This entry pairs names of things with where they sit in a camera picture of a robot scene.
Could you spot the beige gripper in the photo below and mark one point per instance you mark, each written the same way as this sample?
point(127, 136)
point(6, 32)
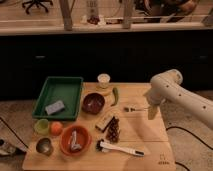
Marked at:
point(152, 111)

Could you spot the silver metal fork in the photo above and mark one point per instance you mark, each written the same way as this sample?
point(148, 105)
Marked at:
point(131, 109)

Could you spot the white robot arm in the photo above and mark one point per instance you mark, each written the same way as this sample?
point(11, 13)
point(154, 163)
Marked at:
point(166, 86)

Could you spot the purple bowl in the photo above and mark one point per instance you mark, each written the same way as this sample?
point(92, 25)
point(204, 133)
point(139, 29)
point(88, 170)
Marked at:
point(93, 103)

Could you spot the orange bowl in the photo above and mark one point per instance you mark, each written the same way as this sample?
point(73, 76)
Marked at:
point(83, 138)

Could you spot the grey object in orange bowl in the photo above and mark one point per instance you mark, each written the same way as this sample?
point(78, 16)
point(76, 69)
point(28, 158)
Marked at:
point(74, 145)

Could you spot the green pepper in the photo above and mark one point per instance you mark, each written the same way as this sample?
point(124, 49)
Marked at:
point(116, 96)

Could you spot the brown grape bunch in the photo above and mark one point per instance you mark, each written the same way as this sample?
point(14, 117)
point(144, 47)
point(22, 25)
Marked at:
point(113, 131)

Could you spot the wooden block eraser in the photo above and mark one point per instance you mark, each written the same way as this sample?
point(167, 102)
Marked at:
point(103, 122)

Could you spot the white cup on saucer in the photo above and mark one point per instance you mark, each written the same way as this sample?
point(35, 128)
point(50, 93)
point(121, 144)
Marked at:
point(103, 83)

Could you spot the green plastic tray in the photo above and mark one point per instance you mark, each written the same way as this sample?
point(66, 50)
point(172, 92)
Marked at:
point(55, 88)

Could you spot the orange ball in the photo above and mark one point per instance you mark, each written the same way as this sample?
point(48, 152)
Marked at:
point(56, 128)

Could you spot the grey blue sponge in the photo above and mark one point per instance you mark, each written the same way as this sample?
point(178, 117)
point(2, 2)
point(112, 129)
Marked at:
point(55, 107)

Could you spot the person in background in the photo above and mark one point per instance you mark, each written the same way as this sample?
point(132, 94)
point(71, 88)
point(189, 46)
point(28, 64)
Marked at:
point(178, 9)

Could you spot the small green cup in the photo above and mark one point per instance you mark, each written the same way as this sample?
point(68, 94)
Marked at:
point(42, 127)

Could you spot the metal cup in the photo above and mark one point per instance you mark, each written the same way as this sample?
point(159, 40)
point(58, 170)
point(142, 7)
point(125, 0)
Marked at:
point(44, 146)

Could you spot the black office chair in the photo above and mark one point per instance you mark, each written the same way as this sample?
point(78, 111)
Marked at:
point(38, 3)

